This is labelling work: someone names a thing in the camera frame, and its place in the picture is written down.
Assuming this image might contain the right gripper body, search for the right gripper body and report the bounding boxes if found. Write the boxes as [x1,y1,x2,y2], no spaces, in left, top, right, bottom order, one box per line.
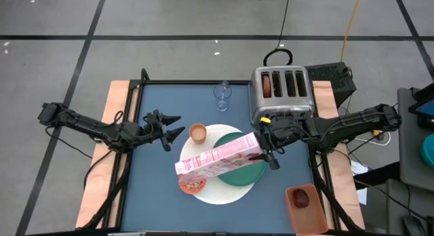
[257,115,305,172]

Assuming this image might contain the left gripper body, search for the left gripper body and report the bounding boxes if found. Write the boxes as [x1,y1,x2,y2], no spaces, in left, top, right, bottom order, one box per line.
[137,109,172,153]

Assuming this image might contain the pink cereal box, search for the pink cereal box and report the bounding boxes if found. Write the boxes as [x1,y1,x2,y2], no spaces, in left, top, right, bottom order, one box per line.
[174,132,265,183]

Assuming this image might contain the brown bread slice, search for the brown bread slice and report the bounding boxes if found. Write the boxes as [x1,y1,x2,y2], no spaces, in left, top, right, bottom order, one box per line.
[262,75,271,98]

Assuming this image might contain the clear plastic cup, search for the clear plastic cup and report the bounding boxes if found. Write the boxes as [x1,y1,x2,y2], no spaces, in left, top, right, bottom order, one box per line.
[212,80,233,112]

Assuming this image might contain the metal spoon clear handle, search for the metal spoon clear handle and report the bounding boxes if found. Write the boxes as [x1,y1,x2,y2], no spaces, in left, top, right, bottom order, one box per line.
[219,80,230,108]

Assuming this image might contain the orange plastic cup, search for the orange plastic cup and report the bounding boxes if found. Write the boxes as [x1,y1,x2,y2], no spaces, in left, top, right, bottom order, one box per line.
[189,123,208,144]

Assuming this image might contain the teal green round plate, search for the teal green round plate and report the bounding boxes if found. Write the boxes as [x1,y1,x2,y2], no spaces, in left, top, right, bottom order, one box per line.
[212,132,268,188]

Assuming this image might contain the silver four-slot toaster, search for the silver four-slot toaster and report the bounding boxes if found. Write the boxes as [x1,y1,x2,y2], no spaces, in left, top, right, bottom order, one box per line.
[248,65,316,127]

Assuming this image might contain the brown cereal pieces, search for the brown cereal pieces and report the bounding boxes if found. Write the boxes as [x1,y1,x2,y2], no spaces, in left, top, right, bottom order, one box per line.
[180,177,205,193]

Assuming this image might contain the white round woven placemat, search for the white round woven placemat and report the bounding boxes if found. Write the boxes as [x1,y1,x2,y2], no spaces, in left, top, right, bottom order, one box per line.
[179,123,255,205]

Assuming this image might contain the dark red food piece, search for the dark red food piece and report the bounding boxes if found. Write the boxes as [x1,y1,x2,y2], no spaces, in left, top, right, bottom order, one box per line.
[292,188,310,209]

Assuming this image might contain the blue white patterned bowl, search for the blue white patterned bowl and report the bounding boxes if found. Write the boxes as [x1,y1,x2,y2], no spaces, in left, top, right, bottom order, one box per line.
[178,174,208,195]

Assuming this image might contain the black computer box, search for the black computer box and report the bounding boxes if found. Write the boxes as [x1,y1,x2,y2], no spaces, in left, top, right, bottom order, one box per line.
[304,62,357,108]

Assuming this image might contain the light wooden side board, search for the light wooden side board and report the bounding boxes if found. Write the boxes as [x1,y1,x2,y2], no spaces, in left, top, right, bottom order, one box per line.
[311,80,366,230]
[75,80,140,229]

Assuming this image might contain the orange rectangular plastic container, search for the orange rectangular plastic container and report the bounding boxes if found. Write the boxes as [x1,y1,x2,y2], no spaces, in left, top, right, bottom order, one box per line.
[284,183,329,236]

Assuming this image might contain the white paper sheets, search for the white paper sheets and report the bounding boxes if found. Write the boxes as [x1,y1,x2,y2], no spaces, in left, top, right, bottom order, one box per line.
[351,160,369,205]

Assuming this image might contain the grey office desk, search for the grey office desk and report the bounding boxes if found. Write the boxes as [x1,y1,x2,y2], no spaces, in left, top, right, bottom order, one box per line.
[397,87,434,193]
[386,178,434,236]

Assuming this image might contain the tablet screen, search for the tablet screen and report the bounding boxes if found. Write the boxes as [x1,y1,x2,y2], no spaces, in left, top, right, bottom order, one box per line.
[408,82,434,129]

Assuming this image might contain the teal bowl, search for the teal bowl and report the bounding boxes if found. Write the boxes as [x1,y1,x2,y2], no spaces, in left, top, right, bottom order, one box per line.
[420,133,434,169]

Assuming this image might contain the black computer mouse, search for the black computer mouse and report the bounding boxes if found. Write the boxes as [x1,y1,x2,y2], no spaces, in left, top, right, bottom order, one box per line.
[402,214,427,236]

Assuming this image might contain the black toaster power cable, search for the black toaster power cable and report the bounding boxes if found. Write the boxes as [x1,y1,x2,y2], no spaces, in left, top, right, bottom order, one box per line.
[263,0,294,67]

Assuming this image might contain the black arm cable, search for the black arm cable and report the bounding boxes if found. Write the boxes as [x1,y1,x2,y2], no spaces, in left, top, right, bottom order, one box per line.
[45,127,115,193]

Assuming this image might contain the yellow extension cable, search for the yellow extension cable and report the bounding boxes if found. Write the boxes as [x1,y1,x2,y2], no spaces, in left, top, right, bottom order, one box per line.
[340,0,364,63]

